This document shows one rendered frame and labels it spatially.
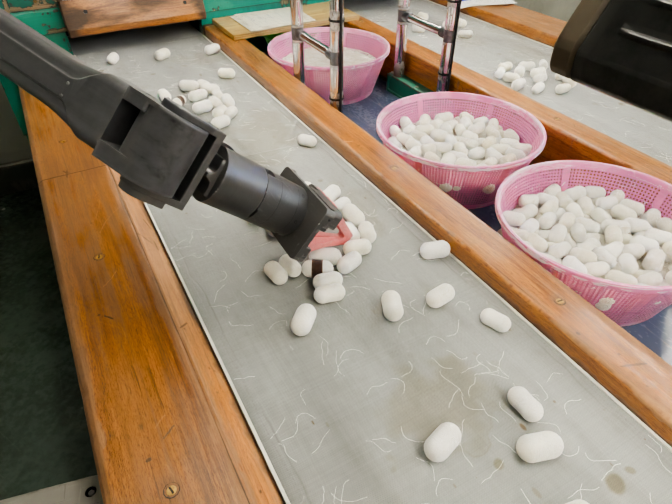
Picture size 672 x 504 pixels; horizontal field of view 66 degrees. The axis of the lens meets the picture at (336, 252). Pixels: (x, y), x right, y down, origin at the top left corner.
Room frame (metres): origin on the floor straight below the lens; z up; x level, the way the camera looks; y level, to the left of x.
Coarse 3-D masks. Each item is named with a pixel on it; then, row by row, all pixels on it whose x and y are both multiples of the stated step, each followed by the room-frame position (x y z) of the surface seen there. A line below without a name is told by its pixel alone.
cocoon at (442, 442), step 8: (440, 424) 0.24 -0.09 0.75; (448, 424) 0.23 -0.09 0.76; (440, 432) 0.23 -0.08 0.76; (448, 432) 0.23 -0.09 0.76; (456, 432) 0.23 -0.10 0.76; (432, 440) 0.22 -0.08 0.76; (440, 440) 0.22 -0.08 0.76; (448, 440) 0.22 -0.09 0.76; (456, 440) 0.22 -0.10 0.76; (424, 448) 0.22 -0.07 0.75; (432, 448) 0.21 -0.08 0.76; (440, 448) 0.21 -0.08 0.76; (448, 448) 0.21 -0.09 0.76; (432, 456) 0.21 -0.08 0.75; (440, 456) 0.21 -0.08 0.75
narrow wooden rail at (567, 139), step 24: (360, 24) 1.31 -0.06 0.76; (408, 48) 1.14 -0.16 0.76; (384, 72) 1.19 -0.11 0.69; (408, 72) 1.11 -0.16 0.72; (432, 72) 1.04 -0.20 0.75; (456, 72) 1.00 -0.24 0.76; (504, 96) 0.88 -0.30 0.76; (552, 120) 0.79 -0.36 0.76; (576, 120) 0.79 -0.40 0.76; (552, 144) 0.76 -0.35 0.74; (576, 144) 0.72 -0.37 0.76; (600, 144) 0.70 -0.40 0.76; (624, 144) 0.70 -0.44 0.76; (648, 168) 0.63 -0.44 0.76; (624, 192) 0.63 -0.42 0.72
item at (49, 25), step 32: (224, 0) 1.35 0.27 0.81; (256, 0) 1.39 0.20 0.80; (288, 0) 1.43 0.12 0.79; (320, 0) 1.48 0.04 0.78; (352, 0) 1.64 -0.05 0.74; (384, 0) 1.64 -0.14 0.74; (416, 0) 1.64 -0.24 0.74; (64, 32) 1.17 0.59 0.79; (128, 32) 1.34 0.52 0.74; (160, 32) 1.34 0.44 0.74; (192, 32) 1.34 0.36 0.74
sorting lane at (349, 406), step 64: (128, 64) 1.11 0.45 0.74; (192, 64) 1.11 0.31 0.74; (256, 128) 0.81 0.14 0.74; (192, 256) 0.47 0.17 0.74; (256, 256) 0.47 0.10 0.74; (384, 256) 0.47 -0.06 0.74; (448, 256) 0.47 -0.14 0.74; (256, 320) 0.37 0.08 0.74; (320, 320) 0.37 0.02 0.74; (384, 320) 0.37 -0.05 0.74; (448, 320) 0.37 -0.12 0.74; (512, 320) 0.37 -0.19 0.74; (256, 384) 0.29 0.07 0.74; (320, 384) 0.29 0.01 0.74; (384, 384) 0.29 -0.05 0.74; (448, 384) 0.29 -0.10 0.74; (512, 384) 0.29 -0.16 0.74; (576, 384) 0.29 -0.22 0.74; (320, 448) 0.22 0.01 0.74; (384, 448) 0.22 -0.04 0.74; (512, 448) 0.22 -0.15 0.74; (576, 448) 0.22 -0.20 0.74; (640, 448) 0.22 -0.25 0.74
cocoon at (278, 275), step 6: (270, 264) 0.43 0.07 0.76; (276, 264) 0.43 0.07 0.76; (264, 270) 0.43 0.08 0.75; (270, 270) 0.43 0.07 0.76; (276, 270) 0.42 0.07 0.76; (282, 270) 0.42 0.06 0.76; (270, 276) 0.42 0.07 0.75; (276, 276) 0.42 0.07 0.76; (282, 276) 0.42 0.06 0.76; (276, 282) 0.42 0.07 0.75; (282, 282) 0.42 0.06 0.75
